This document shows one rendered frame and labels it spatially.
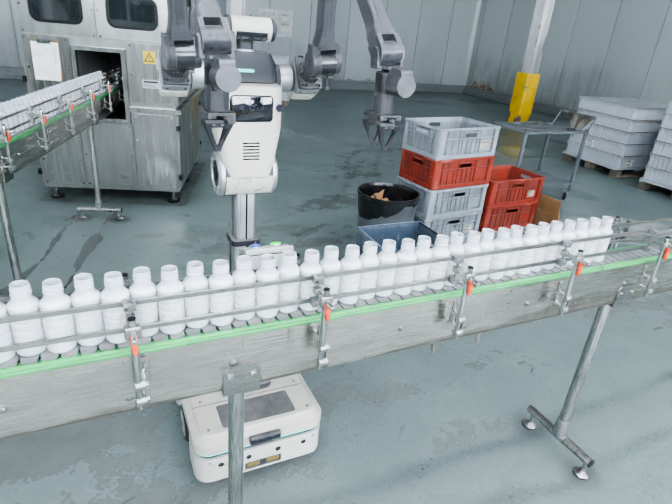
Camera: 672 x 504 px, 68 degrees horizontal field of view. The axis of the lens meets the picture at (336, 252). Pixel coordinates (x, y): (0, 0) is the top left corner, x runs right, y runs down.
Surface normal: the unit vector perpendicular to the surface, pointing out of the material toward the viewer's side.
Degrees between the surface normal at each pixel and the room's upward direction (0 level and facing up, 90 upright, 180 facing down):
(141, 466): 0
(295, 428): 90
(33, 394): 90
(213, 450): 90
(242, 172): 90
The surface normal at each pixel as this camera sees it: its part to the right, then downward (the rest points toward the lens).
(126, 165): 0.12, 0.43
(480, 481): 0.08, -0.90
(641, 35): -0.90, 0.11
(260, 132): 0.42, 0.41
